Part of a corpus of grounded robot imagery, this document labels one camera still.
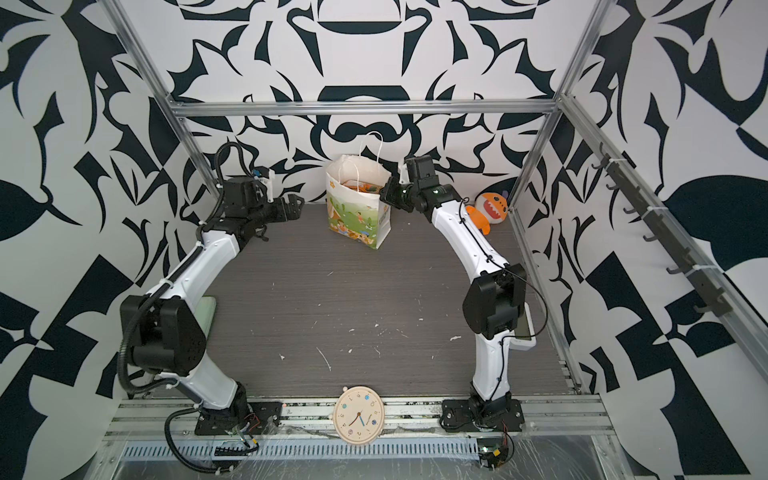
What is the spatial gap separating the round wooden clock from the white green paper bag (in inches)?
18.8

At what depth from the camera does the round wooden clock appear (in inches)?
28.1

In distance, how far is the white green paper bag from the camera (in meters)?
0.92
